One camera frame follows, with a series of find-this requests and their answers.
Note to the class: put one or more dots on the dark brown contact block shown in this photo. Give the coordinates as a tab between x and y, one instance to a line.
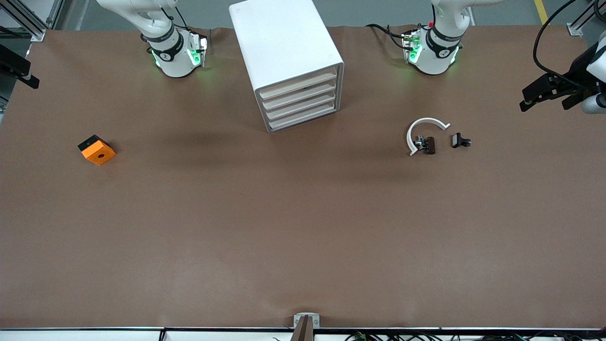
429	145

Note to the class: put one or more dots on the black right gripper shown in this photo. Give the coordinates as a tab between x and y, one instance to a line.
14	62

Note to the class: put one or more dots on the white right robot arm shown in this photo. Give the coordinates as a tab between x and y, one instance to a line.
173	61

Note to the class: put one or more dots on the small black clip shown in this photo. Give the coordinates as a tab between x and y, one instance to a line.
457	140

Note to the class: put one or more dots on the white curved plastic arc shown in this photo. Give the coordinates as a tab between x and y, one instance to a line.
423	121

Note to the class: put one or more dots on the orange black box with hole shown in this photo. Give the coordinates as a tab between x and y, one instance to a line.
97	152

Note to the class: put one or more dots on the small metal table bracket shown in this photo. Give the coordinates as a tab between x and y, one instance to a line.
298	317

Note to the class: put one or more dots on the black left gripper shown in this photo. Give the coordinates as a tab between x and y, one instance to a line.
578	70

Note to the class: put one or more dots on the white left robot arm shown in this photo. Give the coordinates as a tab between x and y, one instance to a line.
438	57

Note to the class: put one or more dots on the aluminium frame profile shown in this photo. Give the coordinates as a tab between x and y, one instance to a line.
575	29
26	19

